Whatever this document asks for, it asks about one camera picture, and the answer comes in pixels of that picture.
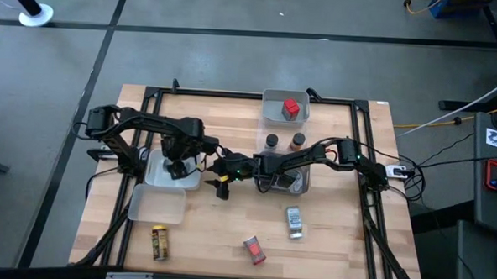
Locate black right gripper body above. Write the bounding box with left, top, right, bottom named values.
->
left=207, top=150, right=259, bottom=185

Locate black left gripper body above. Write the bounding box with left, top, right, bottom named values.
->
left=161, top=137, right=204, bottom=166

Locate purple label jar black lid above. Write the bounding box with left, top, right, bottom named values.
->
left=264, top=133, right=280, bottom=154

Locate orange spice jar black lid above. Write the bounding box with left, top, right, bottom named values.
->
left=288, top=132, right=307, bottom=154

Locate glass spice jar white label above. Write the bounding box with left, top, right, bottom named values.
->
left=285, top=204, right=306, bottom=241

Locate brown spice jar yellow lid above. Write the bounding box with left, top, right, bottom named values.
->
left=149, top=224, right=170, bottom=262

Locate silver aluminium bar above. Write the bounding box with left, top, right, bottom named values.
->
left=105, top=271, right=144, bottom=279

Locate white round pole base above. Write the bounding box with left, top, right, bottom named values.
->
left=18, top=2, right=55, bottom=29

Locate black floor stand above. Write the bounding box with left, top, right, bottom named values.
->
left=437, top=0, right=497, bottom=114

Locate grey cabinet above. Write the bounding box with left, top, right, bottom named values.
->
left=468, top=111, right=497, bottom=235

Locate dark grey equipment case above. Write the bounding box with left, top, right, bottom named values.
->
left=454, top=218, right=497, bottom=279

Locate blue box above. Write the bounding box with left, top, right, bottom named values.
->
left=428, top=0, right=496, bottom=22

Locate black aluminium table frame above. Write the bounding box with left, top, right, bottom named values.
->
left=74, top=81, right=430, bottom=279

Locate white cable hub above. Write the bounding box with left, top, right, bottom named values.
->
left=383, top=163, right=410, bottom=179

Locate yellow cable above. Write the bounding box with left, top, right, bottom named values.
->
left=403, top=0, right=448, bottom=17
left=394, top=97, right=497, bottom=134

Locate black cable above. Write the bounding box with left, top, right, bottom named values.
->
left=415, top=150, right=497, bottom=173
left=419, top=129, right=477, bottom=168

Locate white cable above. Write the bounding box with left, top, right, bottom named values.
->
left=395, top=66, right=497, bottom=143

